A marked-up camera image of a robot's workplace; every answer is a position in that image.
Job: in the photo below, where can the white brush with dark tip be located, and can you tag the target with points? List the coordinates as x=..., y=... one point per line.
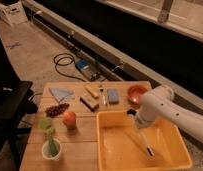
x=145, y=141

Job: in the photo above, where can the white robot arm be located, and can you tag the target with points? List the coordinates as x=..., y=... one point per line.
x=159, y=102

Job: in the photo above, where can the brown wooden brush block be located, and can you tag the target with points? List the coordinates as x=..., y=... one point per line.
x=90, y=103

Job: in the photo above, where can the yellow plastic tray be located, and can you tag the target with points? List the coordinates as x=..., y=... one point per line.
x=120, y=147

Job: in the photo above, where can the yellow block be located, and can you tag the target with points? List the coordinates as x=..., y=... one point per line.
x=92, y=92

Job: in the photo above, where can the blue sponge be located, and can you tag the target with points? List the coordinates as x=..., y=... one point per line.
x=113, y=97

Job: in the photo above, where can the blue and grey power device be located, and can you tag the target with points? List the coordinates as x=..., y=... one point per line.
x=87, y=70

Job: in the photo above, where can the orange bowl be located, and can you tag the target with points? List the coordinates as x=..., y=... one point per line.
x=134, y=94

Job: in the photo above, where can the blue cloth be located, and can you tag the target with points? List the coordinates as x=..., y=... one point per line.
x=61, y=94

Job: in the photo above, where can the orange peach fruit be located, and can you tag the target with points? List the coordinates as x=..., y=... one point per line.
x=69, y=119

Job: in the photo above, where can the bunch of dark grapes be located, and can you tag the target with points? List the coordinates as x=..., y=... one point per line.
x=54, y=111

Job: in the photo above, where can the wooden table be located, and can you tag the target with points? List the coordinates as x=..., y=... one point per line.
x=79, y=146

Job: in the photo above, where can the green goblet cup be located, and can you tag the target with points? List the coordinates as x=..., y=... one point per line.
x=46, y=125

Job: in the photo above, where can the green vegetable in cup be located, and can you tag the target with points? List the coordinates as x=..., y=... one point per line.
x=52, y=146

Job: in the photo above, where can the black chair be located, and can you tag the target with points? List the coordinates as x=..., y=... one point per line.
x=12, y=110

